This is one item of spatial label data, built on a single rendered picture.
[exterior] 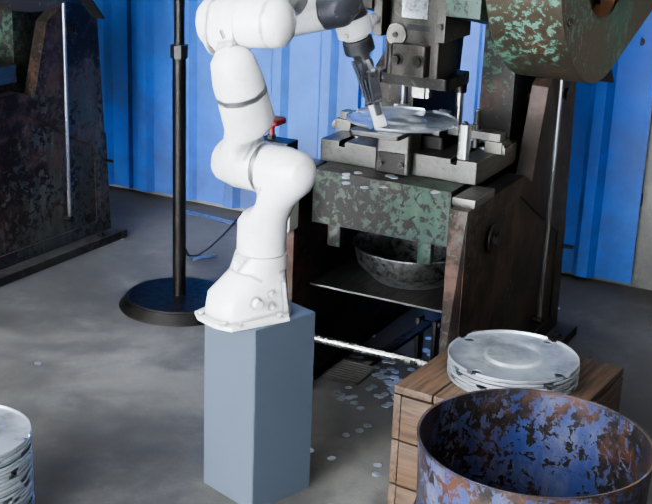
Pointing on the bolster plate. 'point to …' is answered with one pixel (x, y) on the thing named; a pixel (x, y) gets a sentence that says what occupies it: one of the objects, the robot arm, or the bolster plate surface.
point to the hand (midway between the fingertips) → (377, 114)
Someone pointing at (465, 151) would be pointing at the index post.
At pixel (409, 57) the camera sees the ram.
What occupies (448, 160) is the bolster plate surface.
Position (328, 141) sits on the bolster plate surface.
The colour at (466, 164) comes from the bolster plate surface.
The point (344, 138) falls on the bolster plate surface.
